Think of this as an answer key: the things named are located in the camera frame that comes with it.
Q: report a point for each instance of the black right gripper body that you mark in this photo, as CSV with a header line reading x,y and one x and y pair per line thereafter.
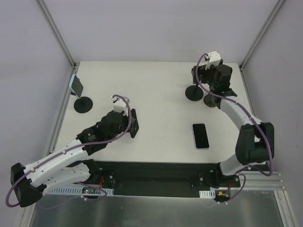
x,y
199,74

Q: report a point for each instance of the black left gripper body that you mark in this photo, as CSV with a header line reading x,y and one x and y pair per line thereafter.
x,y
133,123

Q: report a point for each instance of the black phone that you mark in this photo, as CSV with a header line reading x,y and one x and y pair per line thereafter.
x,y
134,128

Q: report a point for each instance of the black round phone stand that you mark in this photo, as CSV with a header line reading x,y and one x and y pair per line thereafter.
x,y
83,105

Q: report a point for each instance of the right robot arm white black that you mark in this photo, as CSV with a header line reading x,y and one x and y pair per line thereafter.
x,y
255,143

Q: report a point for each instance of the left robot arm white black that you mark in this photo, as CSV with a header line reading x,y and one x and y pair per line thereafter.
x,y
71,163

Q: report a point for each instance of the grey stand on wooden base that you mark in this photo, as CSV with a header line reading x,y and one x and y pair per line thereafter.
x,y
212,101

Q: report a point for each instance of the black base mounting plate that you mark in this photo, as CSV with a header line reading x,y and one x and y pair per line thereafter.
x,y
184,180

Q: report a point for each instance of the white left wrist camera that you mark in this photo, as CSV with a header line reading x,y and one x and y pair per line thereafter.
x,y
119,105

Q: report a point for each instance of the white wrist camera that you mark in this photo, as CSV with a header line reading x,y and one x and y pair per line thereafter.
x,y
213,59
119,105

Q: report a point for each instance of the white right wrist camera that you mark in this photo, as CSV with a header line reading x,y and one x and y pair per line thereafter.
x,y
213,59

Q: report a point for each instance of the aluminium frame post right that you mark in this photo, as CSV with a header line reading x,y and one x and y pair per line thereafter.
x,y
261,34

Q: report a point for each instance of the aluminium frame post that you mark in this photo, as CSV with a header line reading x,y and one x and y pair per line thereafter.
x,y
261,34
56,33

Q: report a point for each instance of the white cable duct left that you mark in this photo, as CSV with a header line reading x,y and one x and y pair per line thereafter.
x,y
81,190

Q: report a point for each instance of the white cable duct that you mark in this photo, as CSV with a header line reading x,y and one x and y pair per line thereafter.
x,y
207,194
81,190

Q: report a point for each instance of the white cable duct right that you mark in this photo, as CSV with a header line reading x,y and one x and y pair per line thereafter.
x,y
207,194

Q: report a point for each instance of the aluminium frame post left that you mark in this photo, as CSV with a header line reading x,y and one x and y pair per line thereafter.
x,y
56,33

